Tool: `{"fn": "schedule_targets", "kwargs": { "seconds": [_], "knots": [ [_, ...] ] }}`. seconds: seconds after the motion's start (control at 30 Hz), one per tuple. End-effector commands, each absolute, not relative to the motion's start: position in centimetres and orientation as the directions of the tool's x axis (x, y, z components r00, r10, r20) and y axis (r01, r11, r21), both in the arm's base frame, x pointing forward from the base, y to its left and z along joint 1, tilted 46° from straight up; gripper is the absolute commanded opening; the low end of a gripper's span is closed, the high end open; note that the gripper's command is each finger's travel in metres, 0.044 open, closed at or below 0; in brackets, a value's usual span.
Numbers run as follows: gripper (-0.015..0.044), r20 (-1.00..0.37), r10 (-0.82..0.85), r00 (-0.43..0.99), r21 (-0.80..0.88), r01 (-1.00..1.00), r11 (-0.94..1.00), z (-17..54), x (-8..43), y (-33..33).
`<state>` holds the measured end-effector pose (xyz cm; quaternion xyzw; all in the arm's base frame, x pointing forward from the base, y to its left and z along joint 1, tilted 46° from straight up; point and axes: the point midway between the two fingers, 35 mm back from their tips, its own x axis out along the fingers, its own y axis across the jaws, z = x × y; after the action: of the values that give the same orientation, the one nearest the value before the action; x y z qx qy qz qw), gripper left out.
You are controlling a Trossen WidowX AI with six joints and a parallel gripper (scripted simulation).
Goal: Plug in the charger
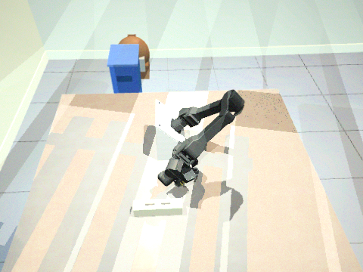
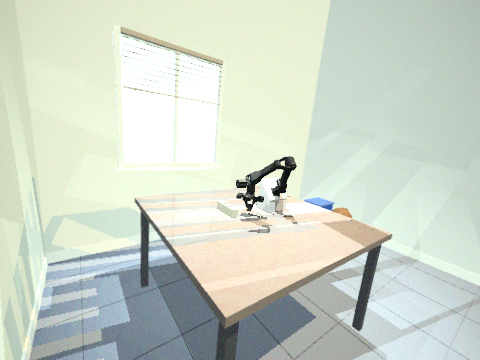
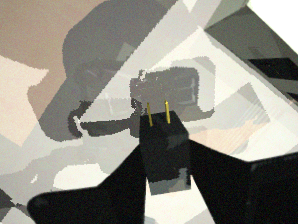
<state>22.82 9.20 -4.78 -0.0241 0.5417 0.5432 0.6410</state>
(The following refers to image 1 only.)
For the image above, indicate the black two-prong charger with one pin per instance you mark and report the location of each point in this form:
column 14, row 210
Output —
column 179, row 181

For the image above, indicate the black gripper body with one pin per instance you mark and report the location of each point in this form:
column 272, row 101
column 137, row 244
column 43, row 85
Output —
column 166, row 180

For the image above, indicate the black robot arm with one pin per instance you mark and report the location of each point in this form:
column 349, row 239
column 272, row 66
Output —
column 194, row 145

